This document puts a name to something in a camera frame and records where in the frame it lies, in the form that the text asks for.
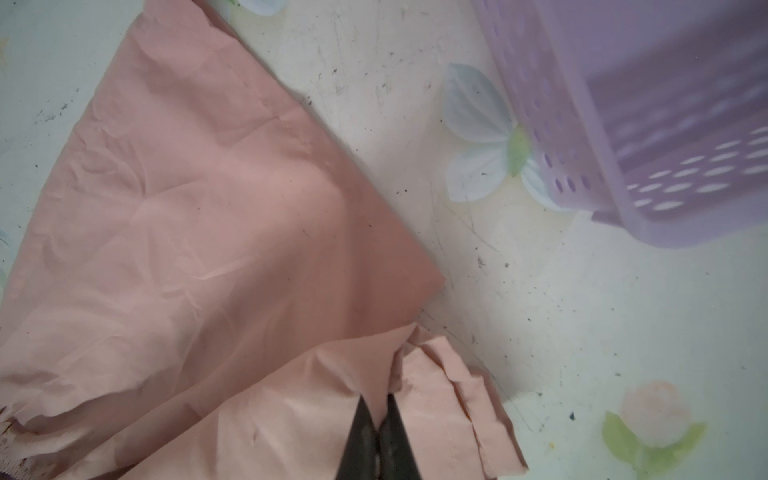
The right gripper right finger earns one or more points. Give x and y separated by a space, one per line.
397 461

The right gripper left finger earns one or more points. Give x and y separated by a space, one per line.
359 459

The pink garment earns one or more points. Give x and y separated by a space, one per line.
209 288

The lavender plastic laundry basket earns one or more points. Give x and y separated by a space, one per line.
649 115

